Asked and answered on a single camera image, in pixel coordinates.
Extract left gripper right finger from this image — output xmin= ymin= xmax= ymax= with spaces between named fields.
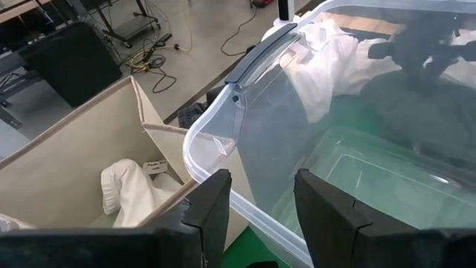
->
xmin=293 ymin=167 xmax=476 ymax=268

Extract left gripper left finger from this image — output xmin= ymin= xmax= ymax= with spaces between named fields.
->
xmin=0 ymin=168 xmax=233 ymax=268

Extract dark green garment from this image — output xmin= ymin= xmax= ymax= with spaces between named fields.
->
xmin=358 ymin=70 xmax=476 ymax=168

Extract small white garment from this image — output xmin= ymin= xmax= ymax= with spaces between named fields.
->
xmin=0 ymin=159 xmax=183 ymax=232

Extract white shirt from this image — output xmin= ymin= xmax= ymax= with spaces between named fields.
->
xmin=273 ymin=16 xmax=401 ymax=124

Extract dark grey shorts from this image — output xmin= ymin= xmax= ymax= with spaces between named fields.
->
xmin=177 ymin=85 xmax=228 ymax=130

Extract white paper label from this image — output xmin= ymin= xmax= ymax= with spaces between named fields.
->
xmin=143 ymin=159 xmax=168 ymax=175

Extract clear plastic storage bin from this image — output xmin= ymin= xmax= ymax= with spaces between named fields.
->
xmin=181 ymin=0 xmax=476 ymax=268

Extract white stand with pole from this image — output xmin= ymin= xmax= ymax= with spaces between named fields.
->
xmin=273 ymin=0 xmax=299 ymax=28

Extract beige fabric bin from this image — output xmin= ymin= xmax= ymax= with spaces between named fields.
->
xmin=0 ymin=75 xmax=239 ymax=250

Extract black rolling cart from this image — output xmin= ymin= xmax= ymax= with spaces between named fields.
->
xmin=76 ymin=0 xmax=163 ymax=48

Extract black fabric box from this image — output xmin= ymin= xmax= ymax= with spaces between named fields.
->
xmin=25 ymin=21 xmax=123 ymax=109

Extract black metal stand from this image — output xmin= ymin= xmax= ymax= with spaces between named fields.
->
xmin=0 ymin=48 xmax=42 ymax=130

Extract wooden desk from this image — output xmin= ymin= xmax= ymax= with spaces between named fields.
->
xmin=0 ymin=0 xmax=51 ymax=23

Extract tangled yellow black cables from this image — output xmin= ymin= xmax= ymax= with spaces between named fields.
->
xmin=127 ymin=10 xmax=195 ymax=95

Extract long black floor cable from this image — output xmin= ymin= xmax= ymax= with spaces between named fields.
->
xmin=220 ymin=6 xmax=258 ymax=57

